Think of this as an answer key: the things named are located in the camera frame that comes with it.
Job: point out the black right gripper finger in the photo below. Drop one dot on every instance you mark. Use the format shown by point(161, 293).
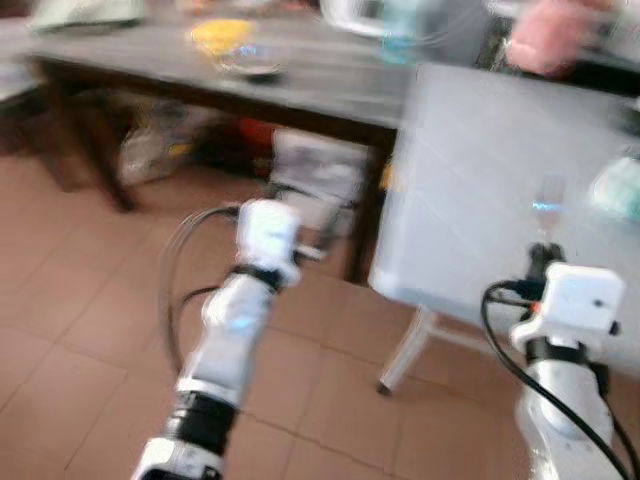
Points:
point(556, 256)
point(537, 262)

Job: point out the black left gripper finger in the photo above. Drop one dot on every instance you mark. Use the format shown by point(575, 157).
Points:
point(333, 230)
point(278, 193)

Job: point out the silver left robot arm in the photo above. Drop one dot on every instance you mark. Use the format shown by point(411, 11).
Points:
point(225, 330)

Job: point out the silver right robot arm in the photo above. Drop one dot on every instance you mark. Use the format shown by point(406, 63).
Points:
point(560, 410)

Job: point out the red container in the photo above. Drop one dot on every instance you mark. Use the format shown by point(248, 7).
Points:
point(257, 134)

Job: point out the teal cup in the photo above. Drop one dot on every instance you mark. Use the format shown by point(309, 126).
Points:
point(618, 190)

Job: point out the white folding table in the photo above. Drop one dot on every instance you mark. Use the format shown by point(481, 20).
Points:
point(480, 180)

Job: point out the grey wooden table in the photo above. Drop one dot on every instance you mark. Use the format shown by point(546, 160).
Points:
point(330, 95)

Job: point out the crumpled plastic bag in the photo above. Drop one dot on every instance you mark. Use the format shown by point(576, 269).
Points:
point(170, 145)

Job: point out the stainless steel bowl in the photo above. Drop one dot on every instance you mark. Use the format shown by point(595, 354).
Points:
point(250, 65)

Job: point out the yellow plastic bowl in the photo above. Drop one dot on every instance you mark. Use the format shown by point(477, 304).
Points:
point(222, 35)

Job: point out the white kitchen food processor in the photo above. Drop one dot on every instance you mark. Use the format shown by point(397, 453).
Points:
point(350, 18)

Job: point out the pink rounded object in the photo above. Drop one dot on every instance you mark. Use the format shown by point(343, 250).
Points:
point(548, 38)

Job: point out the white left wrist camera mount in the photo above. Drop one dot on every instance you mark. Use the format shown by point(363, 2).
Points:
point(268, 235)

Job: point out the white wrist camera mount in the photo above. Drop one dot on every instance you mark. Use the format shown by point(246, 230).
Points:
point(268, 235)
point(575, 300)

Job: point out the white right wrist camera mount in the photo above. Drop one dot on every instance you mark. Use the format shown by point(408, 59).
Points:
point(575, 300)

